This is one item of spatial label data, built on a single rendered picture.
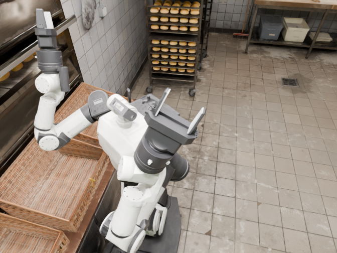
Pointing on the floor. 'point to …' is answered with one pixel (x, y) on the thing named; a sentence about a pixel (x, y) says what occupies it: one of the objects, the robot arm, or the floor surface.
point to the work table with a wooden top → (311, 6)
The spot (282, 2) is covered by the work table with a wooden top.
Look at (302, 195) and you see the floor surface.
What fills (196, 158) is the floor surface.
